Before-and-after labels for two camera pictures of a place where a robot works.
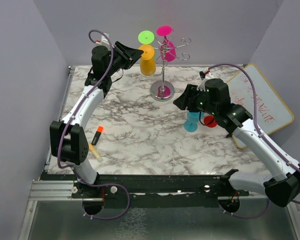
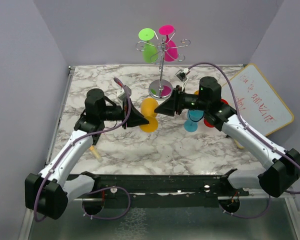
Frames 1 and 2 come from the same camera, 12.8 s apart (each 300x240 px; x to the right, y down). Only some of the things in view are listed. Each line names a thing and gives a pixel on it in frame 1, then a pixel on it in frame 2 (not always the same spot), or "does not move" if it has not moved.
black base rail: x=152 y=190 does not move
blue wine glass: x=191 y=124 does not move
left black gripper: x=132 y=54 → x=136 y=118
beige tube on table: x=92 y=149 does not move
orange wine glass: x=147 y=61 → x=147 y=107
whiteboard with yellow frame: x=271 y=115 does not move
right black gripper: x=187 y=98 → x=174 y=103
